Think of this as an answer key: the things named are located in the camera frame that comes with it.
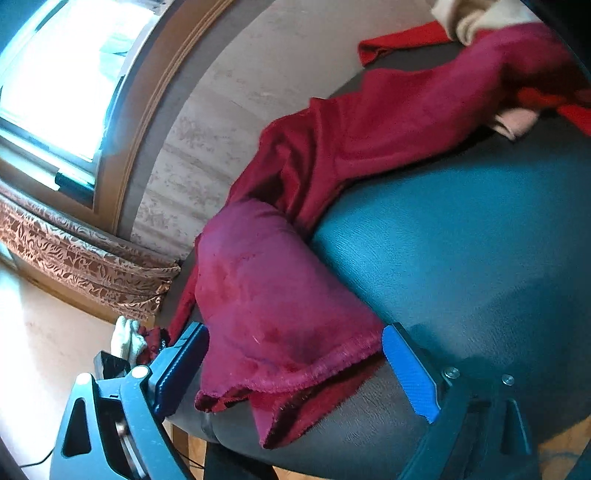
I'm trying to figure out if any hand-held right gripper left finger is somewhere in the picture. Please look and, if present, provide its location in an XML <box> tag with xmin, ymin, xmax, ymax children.
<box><xmin>48</xmin><ymin>322</ymin><xmax>209</xmax><ymax>480</ymax></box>

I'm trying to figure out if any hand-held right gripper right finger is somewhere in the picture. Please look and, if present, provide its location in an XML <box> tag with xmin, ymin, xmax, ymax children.
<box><xmin>381</xmin><ymin>323</ymin><xmax>542</xmax><ymax>480</ymax></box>

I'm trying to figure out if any dark red garment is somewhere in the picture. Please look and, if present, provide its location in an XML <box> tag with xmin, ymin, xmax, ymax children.
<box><xmin>168</xmin><ymin>21</ymin><xmax>583</xmax><ymax>450</ymax></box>
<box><xmin>137</xmin><ymin>326</ymin><xmax>163</xmax><ymax>366</ymax></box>

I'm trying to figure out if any dark red folded garment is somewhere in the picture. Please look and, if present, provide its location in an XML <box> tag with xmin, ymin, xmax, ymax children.
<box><xmin>137</xmin><ymin>326</ymin><xmax>163</xmax><ymax>366</ymax></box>

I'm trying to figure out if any stack of folded cloths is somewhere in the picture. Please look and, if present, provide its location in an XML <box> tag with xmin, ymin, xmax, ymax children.
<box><xmin>111</xmin><ymin>316</ymin><xmax>147</xmax><ymax>361</ymax></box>

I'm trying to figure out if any black charger box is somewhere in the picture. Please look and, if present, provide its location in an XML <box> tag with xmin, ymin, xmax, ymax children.
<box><xmin>93</xmin><ymin>351</ymin><xmax>133</xmax><ymax>377</ymax></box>

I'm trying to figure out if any brown patterned curtain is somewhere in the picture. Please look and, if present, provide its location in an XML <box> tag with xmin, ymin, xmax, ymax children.
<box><xmin>0</xmin><ymin>178</ymin><xmax>182</xmax><ymax>324</ymax></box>

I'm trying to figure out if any dark cylindrical object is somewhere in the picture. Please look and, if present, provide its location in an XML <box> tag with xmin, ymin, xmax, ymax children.
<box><xmin>54</xmin><ymin>170</ymin><xmax>96</xmax><ymax>205</ymax></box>

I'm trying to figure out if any wooden framed window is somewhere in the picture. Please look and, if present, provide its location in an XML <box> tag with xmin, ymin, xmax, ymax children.
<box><xmin>0</xmin><ymin>0</ymin><xmax>240</xmax><ymax>234</ymax></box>

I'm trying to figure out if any bright red garment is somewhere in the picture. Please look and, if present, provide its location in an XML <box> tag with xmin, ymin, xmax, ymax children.
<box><xmin>358</xmin><ymin>21</ymin><xmax>591</xmax><ymax>123</ymax></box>

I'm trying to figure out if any cream garment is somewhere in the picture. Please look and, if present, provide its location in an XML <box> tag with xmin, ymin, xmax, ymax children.
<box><xmin>431</xmin><ymin>0</ymin><xmax>540</xmax><ymax>140</ymax></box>

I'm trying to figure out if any black cable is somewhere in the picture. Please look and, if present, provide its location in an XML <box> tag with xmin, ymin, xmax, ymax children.
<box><xmin>17</xmin><ymin>449</ymin><xmax>52</xmax><ymax>468</ymax></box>

